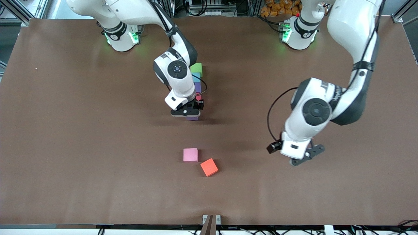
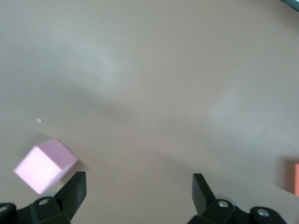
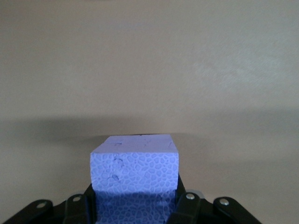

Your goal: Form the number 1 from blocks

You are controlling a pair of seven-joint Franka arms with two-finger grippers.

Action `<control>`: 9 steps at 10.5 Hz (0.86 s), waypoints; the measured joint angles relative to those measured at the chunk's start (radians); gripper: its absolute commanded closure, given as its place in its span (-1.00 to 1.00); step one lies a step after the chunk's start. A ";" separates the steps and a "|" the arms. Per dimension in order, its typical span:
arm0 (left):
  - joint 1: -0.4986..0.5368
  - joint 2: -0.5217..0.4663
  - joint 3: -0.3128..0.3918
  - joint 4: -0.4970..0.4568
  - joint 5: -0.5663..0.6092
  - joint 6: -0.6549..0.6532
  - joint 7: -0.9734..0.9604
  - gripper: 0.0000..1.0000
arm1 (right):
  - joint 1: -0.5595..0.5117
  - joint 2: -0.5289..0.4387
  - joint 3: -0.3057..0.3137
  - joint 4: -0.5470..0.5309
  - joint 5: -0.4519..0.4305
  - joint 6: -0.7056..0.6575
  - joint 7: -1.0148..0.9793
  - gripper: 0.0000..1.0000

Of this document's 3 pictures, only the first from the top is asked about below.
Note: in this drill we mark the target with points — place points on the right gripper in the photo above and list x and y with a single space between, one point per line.
197 105

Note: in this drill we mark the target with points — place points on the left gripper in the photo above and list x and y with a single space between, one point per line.
273 147

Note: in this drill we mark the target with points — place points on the red foam block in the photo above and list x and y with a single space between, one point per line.
198 97

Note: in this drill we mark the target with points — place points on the purple foam block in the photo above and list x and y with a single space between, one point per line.
198 87
192 118

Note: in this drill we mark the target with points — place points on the green foam block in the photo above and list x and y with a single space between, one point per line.
197 68

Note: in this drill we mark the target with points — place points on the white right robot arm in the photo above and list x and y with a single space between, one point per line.
184 86

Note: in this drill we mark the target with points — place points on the pink foam block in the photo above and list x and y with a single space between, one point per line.
190 154

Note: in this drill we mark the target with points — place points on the orange foam block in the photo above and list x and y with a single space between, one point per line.
209 166

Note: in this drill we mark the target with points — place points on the small white box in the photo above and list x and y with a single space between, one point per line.
329 230

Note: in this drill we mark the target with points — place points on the grey equipment box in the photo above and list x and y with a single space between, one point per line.
209 5

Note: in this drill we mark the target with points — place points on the orange snack bags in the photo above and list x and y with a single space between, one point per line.
277 6

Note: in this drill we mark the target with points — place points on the brown table cover mat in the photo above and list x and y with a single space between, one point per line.
65 195

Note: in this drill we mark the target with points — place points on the silver table edge bracket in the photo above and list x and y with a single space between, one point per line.
211 225

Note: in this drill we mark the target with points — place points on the aluminium frame profile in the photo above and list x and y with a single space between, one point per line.
396 18
24 20

